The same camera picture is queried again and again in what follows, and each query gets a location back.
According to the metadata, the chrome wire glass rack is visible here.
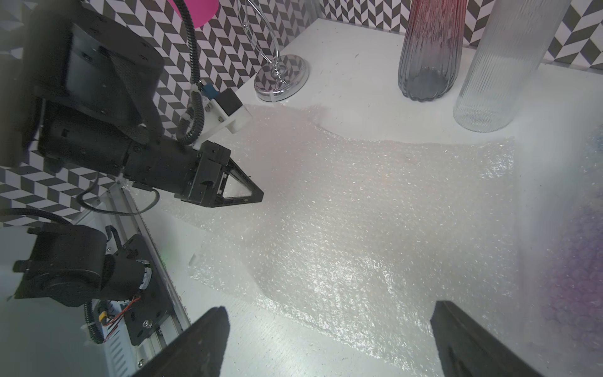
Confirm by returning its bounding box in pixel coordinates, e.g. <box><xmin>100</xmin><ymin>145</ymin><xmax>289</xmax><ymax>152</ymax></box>
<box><xmin>236</xmin><ymin>1</ymin><xmax>310</xmax><ymax>103</ymax></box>

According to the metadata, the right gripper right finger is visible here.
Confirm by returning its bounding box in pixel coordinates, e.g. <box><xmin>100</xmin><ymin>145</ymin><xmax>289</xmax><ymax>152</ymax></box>
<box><xmin>430</xmin><ymin>301</ymin><xmax>540</xmax><ymax>377</ymax></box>

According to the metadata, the red black ribbed vase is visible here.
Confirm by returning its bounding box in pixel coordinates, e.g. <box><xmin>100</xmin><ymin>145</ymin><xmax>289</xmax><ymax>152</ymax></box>
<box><xmin>398</xmin><ymin>0</ymin><xmax>467</xmax><ymax>102</ymax></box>

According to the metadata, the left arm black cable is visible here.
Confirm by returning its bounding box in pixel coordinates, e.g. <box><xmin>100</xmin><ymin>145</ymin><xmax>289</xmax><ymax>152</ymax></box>
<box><xmin>171</xmin><ymin>0</ymin><xmax>208</xmax><ymax>146</ymax></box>

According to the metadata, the clear ribbed glass vase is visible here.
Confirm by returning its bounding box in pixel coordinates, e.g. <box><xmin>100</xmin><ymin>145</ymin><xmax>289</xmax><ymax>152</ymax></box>
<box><xmin>453</xmin><ymin>0</ymin><xmax>570</xmax><ymax>133</ymax></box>

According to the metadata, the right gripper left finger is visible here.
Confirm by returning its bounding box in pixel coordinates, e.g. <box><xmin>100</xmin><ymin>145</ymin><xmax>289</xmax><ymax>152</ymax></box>
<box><xmin>135</xmin><ymin>306</ymin><xmax>230</xmax><ymax>377</ymax></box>

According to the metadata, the purple blue wrapped tumbler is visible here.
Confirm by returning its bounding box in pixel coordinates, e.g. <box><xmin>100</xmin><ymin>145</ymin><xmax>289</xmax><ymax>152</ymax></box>
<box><xmin>520</xmin><ymin>127</ymin><xmax>602</xmax><ymax>360</ymax></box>

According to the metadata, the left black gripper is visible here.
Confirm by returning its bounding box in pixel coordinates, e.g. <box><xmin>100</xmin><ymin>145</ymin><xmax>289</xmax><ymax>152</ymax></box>
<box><xmin>28</xmin><ymin>9</ymin><xmax>264</xmax><ymax>207</ymax></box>

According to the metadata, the aluminium front rail frame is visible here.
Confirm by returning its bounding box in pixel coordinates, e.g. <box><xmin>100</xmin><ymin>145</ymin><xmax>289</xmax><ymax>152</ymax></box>
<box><xmin>75</xmin><ymin>210</ymin><xmax>190</xmax><ymax>376</ymax></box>

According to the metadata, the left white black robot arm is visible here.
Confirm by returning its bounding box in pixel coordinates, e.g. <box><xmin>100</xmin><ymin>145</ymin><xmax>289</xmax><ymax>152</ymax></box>
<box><xmin>1</xmin><ymin>1</ymin><xmax>263</xmax><ymax>307</ymax></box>

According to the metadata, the clear bubble wrap roll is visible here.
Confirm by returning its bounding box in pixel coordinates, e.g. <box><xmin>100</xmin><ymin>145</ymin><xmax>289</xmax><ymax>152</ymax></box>
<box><xmin>178</xmin><ymin>106</ymin><xmax>518</xmax><ymax>376</ymax></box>

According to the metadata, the pink plastic wine glass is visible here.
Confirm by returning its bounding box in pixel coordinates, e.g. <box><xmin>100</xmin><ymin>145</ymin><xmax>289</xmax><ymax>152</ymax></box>
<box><xmin>184</xmin><ymin>0</ymin><xmax>220</xmax><ymax>29</ymax></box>

